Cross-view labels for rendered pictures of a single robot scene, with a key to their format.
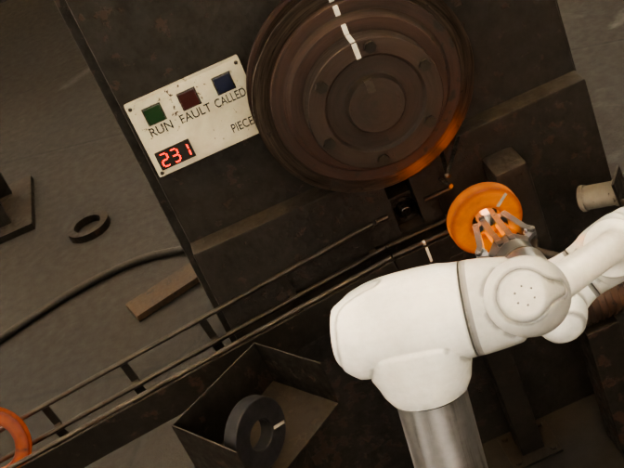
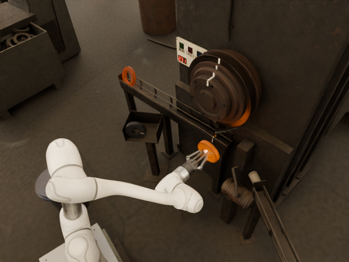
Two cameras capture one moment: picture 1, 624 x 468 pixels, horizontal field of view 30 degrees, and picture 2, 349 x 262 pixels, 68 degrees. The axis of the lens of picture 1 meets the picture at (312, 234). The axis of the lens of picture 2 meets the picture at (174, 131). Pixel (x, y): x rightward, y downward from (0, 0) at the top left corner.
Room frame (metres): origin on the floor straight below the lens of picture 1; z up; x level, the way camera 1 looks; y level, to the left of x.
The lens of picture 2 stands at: (1.23, -0.95, 2.12)
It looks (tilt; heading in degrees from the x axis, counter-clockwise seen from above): 49 degrees down; 51
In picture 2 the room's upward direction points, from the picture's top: 5 degrees counter-clockwise
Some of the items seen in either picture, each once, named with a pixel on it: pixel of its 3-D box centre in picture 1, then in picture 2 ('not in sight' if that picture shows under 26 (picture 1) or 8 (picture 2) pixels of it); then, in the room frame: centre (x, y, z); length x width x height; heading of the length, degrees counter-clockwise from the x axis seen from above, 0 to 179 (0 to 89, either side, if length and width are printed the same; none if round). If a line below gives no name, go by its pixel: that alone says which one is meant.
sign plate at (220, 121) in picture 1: (198, 117); (191, 56); (2.30, 0.12, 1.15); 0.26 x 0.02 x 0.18; 91
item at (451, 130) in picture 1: (361, 84); (219, 90); (2.20, -0.22, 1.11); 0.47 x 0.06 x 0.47; 91
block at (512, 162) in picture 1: (516, 201); (243, 155); (2.21, -0.45, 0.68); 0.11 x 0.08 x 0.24; 1
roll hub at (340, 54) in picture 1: (373, 100); (209, 98); (2.10, -0.22, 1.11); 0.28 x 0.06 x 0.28; 91
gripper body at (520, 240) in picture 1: (512, 252); (190, 166); (1.83, -0.34, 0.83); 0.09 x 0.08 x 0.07; 1
